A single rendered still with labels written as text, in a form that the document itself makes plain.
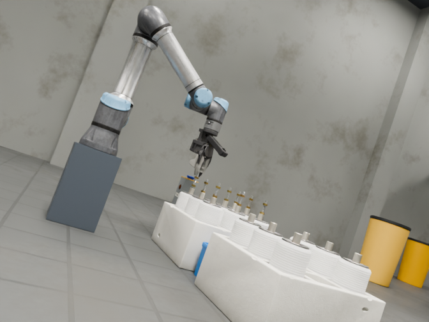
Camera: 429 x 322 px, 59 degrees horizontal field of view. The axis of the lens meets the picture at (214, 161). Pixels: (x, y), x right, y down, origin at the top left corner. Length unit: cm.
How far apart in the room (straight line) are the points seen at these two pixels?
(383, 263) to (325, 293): 279
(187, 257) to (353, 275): 59
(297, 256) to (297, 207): 392
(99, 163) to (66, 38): 272
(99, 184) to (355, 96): 431
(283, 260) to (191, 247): 50
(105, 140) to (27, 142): 254
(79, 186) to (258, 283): 79
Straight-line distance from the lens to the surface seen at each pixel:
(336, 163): 520
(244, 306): 106
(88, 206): 152
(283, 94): 473
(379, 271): 385
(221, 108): 173
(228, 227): 152
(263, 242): 111
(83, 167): 150
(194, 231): 142
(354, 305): 115
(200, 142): 171
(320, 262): 126
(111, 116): 153
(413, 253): 572
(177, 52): 161
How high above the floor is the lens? 32
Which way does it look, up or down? 4 degrees up
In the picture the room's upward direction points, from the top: 20 degrees clockwise
